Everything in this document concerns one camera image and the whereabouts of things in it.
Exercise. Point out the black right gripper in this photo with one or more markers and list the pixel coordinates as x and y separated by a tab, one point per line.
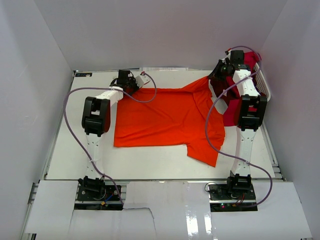
216	74

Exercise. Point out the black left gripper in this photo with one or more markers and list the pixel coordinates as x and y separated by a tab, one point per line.
133	79

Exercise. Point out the orange t shirt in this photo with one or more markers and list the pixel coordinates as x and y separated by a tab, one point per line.
169	117

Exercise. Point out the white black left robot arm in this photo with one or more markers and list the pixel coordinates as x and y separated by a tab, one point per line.
96	122

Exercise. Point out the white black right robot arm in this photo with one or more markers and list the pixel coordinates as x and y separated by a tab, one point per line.
248	116

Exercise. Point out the maroon t shirt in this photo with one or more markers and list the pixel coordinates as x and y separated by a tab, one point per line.
218	85

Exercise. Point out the white perforated laundry basket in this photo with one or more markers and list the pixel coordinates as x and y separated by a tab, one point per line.
261	83

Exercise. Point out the pink magenta t shirt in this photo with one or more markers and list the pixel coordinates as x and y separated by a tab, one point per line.
229	116

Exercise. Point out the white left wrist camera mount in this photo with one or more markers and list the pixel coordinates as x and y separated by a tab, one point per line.
142	79

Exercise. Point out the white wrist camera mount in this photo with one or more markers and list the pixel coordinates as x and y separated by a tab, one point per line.
227	59
142	79

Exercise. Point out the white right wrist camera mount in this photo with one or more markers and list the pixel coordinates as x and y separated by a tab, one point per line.
227	59

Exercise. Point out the printed paper sheet at wall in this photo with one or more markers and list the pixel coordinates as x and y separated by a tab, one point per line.
148	69

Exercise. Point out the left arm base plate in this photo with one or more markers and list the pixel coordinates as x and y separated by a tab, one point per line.
108	200

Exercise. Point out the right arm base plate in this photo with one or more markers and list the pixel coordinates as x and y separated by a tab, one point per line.
223	201

